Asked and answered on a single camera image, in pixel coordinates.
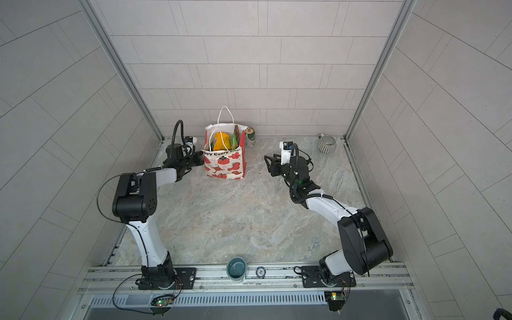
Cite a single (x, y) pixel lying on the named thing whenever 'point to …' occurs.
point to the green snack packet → (234, 138)
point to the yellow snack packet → (218, 144)
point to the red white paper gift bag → (228, 163)
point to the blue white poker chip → (260, 272)
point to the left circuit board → (161, 304)
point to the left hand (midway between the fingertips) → (214, 149)
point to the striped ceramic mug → (326, 144)
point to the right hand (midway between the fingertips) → (267, 156)
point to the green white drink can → (250, 132)
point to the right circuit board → (335, 300)
